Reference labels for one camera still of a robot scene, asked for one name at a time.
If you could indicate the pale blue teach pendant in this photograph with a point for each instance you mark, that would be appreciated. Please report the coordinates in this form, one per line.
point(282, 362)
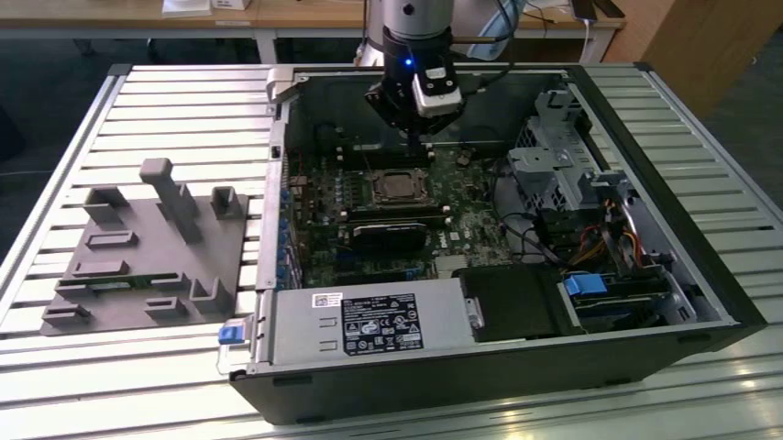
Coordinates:
point(492, 46)

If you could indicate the green motherboard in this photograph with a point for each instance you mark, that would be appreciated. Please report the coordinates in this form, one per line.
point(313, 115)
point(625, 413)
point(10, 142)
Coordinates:
point(471, 220)

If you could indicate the black graphics card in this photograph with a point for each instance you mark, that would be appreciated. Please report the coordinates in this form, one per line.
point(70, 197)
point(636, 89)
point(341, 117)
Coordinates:
point(391, 238)

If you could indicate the metal disk bay cage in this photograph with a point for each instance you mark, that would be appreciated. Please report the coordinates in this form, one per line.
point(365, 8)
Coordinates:
point(551, 183)

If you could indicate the black device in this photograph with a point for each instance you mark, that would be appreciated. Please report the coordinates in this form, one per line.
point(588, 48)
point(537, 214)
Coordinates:
point(587, 7)

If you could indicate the silver heat sink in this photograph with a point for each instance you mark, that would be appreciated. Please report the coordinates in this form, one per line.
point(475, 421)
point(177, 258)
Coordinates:
point(451, 266)

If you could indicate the wooden desk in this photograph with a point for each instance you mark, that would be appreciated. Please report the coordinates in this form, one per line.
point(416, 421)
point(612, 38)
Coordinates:
point(121, 20)

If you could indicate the black plastic shroud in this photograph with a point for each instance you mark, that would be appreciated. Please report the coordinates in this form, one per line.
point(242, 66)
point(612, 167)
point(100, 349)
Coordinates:
point(513, 302)

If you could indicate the wooden cabinet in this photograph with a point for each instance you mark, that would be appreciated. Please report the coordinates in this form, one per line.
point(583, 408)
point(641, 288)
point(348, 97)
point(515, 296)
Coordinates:
point(703, 46)

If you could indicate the blue disk carrier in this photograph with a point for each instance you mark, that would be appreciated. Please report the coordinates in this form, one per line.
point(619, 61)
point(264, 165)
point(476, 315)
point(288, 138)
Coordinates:
point(584, 285)

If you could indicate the grey parts rack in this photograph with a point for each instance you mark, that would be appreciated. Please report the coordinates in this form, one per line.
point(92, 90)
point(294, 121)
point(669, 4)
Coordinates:
point(152, 256)

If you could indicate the silver power supply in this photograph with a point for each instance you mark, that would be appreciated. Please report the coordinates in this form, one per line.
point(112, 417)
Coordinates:
point(305, 330)

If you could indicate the blue case latch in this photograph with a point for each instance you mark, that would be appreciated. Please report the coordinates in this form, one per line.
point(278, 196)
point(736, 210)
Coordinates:
point(232, 333)

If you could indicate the green RAM stick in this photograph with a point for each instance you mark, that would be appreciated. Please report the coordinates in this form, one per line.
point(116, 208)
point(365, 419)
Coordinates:
point(113, 286)

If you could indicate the black PC case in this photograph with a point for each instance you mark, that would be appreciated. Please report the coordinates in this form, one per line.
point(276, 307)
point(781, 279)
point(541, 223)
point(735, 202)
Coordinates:
point(428, 394)

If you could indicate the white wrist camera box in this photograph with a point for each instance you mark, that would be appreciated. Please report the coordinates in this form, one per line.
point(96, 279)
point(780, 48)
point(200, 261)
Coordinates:
point(433, 103)

